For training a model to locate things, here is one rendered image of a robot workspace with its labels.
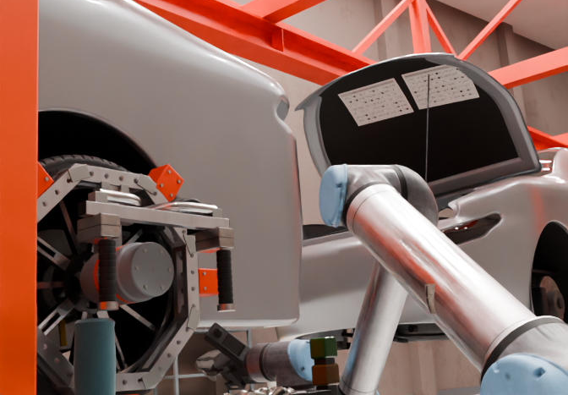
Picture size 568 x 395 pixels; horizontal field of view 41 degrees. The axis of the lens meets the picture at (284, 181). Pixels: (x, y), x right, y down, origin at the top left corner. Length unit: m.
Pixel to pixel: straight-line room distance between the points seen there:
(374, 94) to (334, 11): 6.42
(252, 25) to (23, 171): 4.80
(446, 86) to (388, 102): 0.43
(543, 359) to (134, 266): 1.04
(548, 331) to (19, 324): 0.82
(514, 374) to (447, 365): 10.67
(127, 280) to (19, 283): 0.48
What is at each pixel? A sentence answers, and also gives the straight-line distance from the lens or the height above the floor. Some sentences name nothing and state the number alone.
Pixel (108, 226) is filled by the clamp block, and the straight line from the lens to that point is 1.65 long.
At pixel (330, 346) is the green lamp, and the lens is 1.49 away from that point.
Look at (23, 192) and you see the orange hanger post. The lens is 1.38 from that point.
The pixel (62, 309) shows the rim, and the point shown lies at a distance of 1.95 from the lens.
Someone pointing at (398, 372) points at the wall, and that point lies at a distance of 10.81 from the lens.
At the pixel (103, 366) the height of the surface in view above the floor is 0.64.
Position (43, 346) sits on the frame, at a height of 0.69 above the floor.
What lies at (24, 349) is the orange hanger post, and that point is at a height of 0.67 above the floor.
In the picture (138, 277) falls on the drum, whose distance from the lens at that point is 1.78.
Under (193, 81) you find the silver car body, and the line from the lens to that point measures 2.45.
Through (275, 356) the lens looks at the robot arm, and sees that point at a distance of 1.77.
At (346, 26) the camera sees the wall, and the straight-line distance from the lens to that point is 11.56.
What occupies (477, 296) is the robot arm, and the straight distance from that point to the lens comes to 1.14.
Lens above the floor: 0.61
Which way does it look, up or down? 13 degrees up
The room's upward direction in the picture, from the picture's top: 4 degrees counter-clockwise
